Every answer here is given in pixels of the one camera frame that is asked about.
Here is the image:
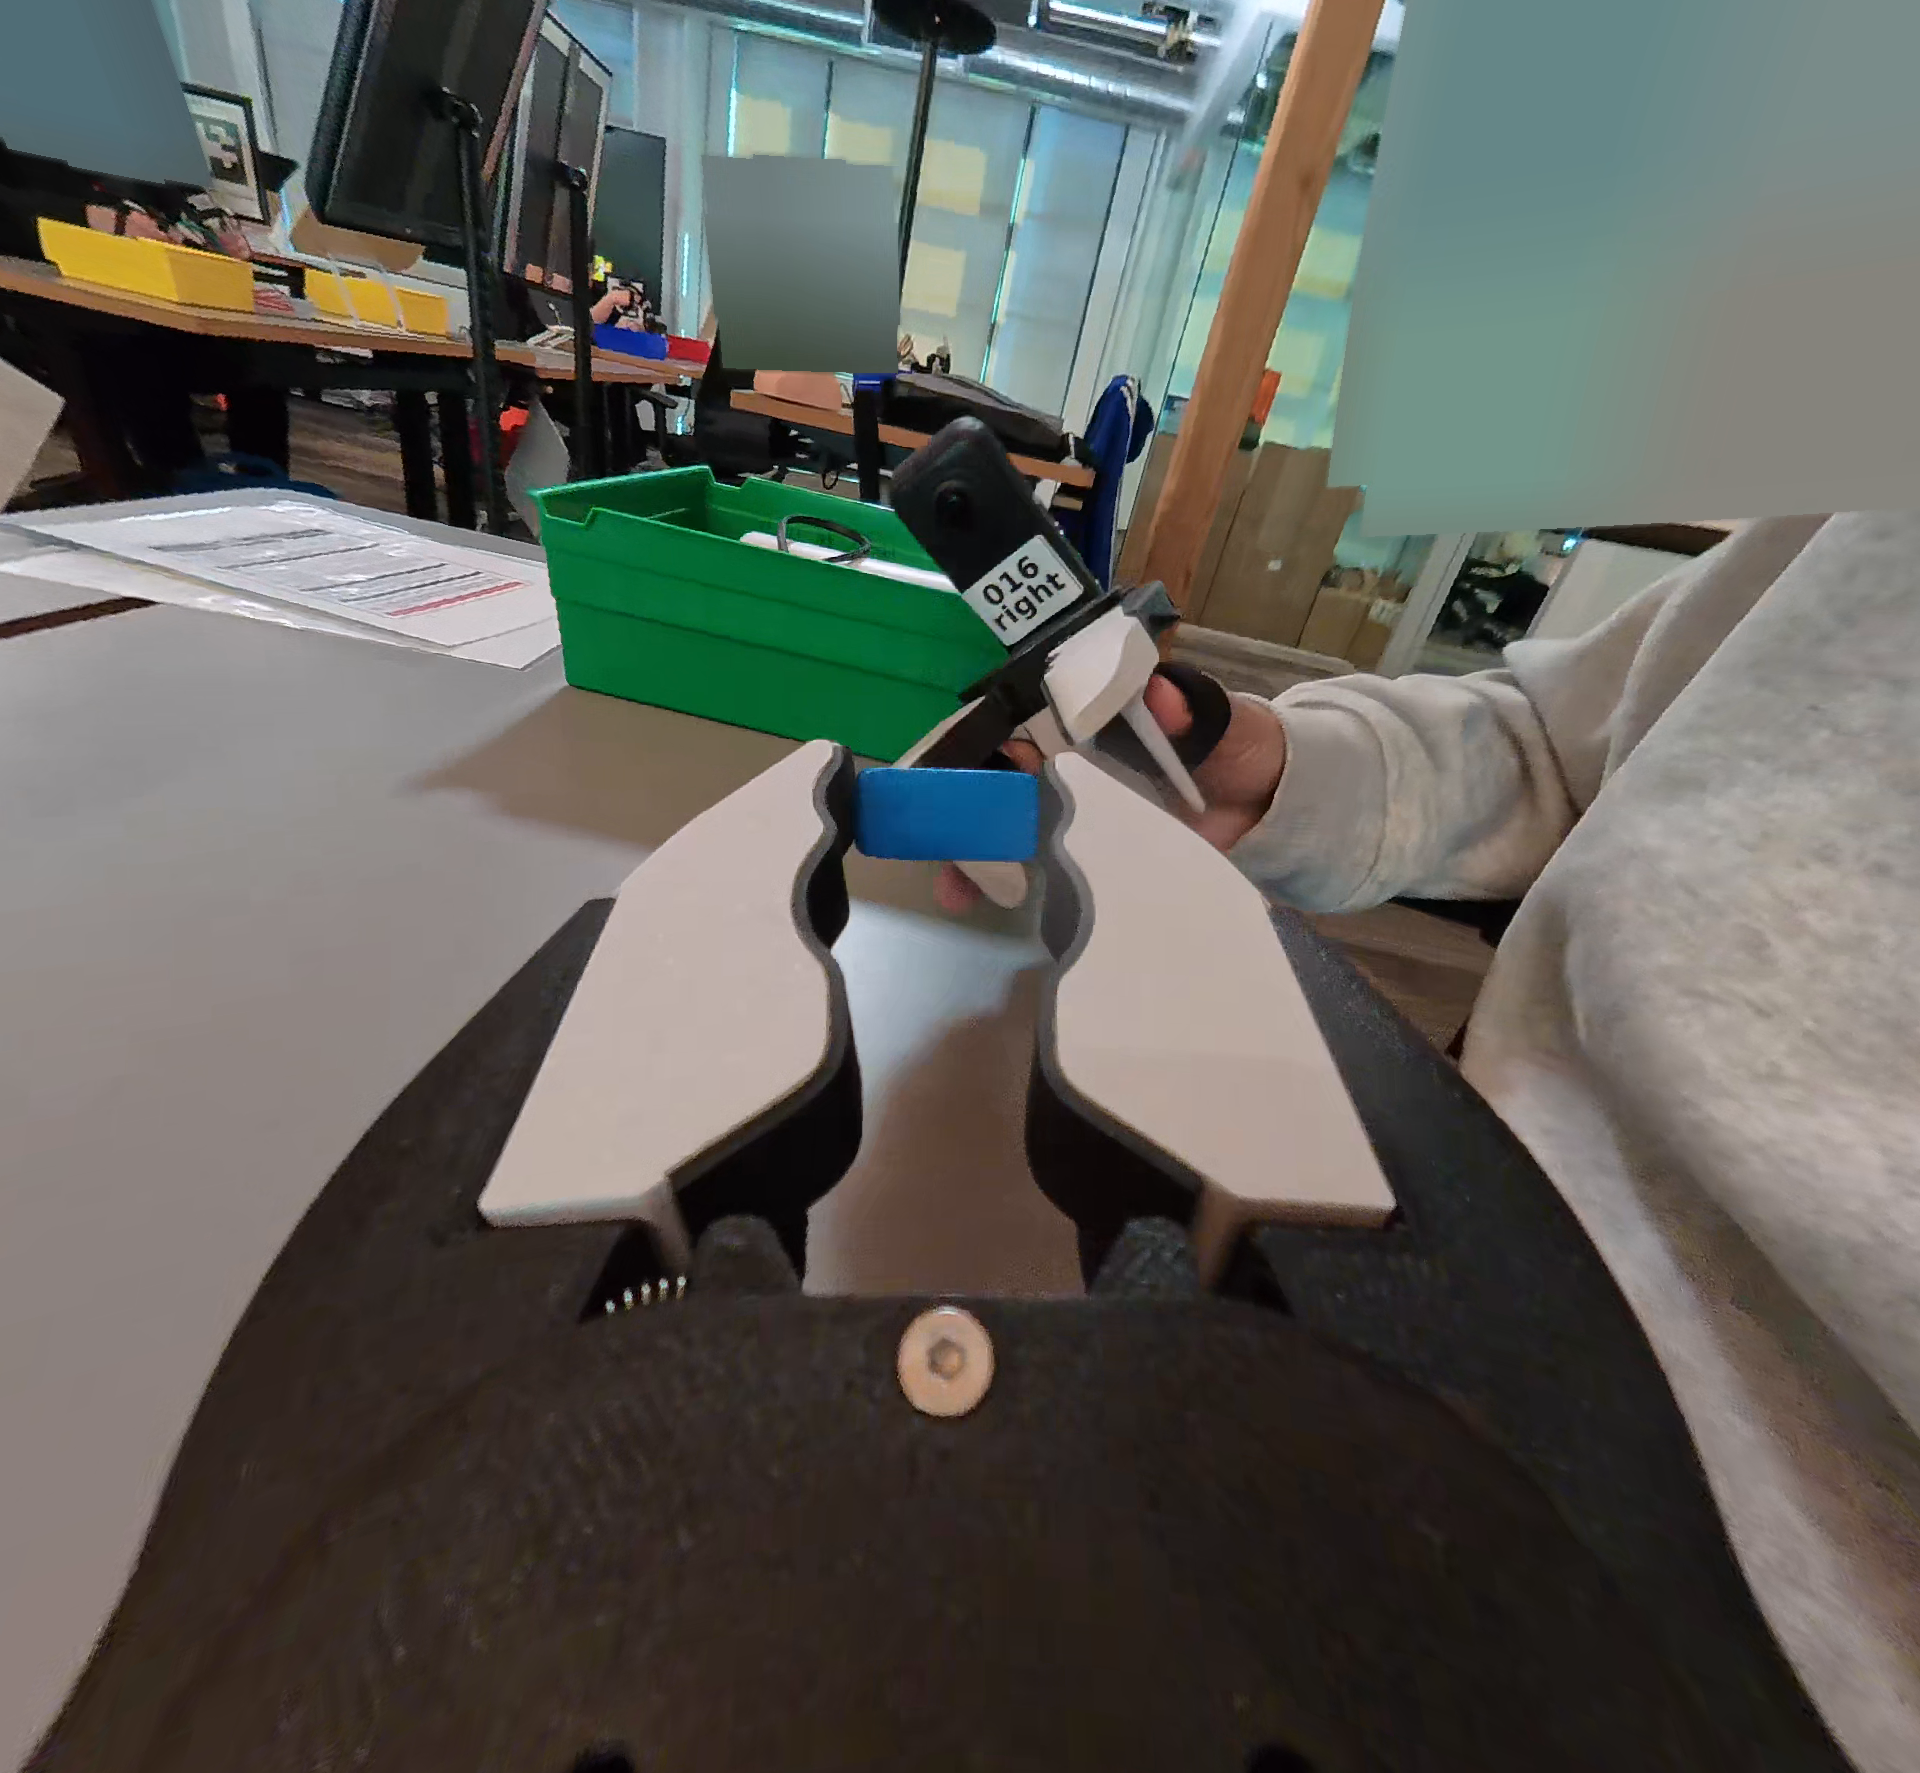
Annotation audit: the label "long wooden desk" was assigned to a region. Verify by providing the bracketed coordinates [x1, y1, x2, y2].
[0, 255, 712, 538]

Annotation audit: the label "cardboard boxes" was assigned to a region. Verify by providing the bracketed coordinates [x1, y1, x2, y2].
[1199, 442, 1371, 654]

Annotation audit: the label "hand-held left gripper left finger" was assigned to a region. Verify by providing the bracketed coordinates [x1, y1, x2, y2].
[478, 738, 869, 1278]

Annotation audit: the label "person's right hand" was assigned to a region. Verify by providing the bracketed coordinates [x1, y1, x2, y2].
[1006, 702, 1296, 858]

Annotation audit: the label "large yellow plastic bin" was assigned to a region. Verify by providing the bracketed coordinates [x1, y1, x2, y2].
[37, 216, 259, 316]

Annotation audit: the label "large black monitor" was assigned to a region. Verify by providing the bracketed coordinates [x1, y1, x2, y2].
[305, 0, 558, 257]

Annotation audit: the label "blue wooden block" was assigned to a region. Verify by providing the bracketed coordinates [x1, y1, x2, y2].
[852, 766, 1044, 862]

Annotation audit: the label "wooden post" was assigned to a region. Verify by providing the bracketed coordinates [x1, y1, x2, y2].
[1144, 0, 1425, 623]

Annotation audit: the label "black pole with disc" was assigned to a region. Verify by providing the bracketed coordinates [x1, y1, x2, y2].
[866, 0, 1000, 357]

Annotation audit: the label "small framed marker sign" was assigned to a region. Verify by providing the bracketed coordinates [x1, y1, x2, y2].
[180, 83, 276, 226]

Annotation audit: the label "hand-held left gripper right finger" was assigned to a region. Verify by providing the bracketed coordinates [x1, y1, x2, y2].
[1029, 748, 1400, 1283]

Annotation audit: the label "green plastic bin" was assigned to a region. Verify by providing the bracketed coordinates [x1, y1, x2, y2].
[531, 465, 1057, 765]

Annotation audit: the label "printed paper sheet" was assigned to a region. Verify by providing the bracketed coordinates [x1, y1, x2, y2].
[0, 491, 561, 672]

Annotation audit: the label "blue jacket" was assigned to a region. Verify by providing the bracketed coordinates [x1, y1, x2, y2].
[1081, 374, 1161, 592]

